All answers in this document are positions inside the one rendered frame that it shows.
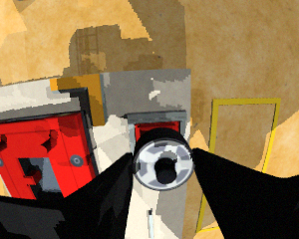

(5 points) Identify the black and grey wheel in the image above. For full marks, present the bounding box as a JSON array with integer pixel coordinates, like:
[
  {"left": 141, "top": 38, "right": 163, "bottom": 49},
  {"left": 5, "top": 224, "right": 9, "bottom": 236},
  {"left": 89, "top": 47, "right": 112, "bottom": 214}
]
[{"left": 133, "top": 127, "right": 196, "bottom": 191}]

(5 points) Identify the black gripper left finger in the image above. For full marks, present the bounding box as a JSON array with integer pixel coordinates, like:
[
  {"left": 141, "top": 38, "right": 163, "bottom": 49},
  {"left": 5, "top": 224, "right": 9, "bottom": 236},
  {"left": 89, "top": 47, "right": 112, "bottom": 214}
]
[{"left": 0, "top": 151, "right": 134, "bottom": 239}]

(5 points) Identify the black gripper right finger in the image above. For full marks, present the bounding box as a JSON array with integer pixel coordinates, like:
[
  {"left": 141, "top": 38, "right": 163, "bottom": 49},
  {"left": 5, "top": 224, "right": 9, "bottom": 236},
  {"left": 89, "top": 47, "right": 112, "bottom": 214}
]
[{"left": 192, "top": 147, "right": 299, "bottom": 239}]

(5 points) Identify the yellow rectangular outline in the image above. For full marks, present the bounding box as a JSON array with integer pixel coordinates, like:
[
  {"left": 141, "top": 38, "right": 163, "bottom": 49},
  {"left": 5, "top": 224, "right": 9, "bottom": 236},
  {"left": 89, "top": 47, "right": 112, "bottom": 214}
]
[{"left": 196, "top": 97, "right": 281, "bottom": 234}]

